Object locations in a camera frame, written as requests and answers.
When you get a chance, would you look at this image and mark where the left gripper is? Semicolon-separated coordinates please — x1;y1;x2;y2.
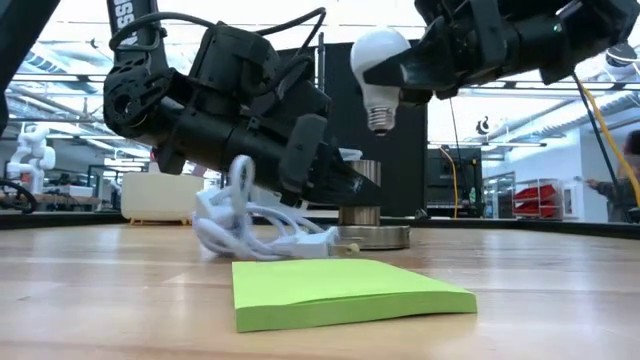
153;107;381;207

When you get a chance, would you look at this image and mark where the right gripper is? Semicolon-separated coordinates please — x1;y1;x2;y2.
363;0;571;104

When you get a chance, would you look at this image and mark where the white frosted light bulb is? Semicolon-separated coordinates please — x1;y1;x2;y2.
349;27;412;137

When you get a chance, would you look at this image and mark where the clear plastic wrapper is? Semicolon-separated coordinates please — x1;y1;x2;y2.
192;154;361;262

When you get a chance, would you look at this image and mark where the silver metal lamp socket base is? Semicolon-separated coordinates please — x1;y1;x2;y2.
333;147;411;251

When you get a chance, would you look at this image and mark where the green sticky note pad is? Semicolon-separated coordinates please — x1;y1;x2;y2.
231;258;479;334

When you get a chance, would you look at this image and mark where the black cabinet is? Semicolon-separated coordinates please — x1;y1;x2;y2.
427;147;484;220

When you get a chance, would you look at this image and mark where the red storage bin shelf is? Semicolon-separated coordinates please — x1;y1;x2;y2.
512;182;561;219

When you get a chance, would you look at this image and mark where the round ceiling fixture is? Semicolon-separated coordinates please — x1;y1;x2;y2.
603;42;640;81

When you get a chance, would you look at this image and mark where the person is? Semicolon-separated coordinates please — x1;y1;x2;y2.
585;128;640;224

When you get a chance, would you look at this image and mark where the white robot figure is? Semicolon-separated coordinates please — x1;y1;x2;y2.
7;124;57;196

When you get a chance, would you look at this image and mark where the yellow background cable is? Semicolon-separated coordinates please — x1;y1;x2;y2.
439;147;459;219

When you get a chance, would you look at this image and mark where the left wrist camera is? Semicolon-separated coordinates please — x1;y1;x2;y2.
189;22;314;121

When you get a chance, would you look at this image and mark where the black camera cable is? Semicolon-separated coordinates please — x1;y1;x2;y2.
254;5;329;66

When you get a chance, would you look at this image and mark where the black hanging cable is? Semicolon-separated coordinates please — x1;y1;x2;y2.
572;74;621;186

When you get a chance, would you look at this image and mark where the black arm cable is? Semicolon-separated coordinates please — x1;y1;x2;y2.
108;10;221;51

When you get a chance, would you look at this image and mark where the yellow hanging cable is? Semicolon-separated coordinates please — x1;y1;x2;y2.
579;82;640;209

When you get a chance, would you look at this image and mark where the black aluminium table frame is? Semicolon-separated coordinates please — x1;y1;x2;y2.
0;208;640;241

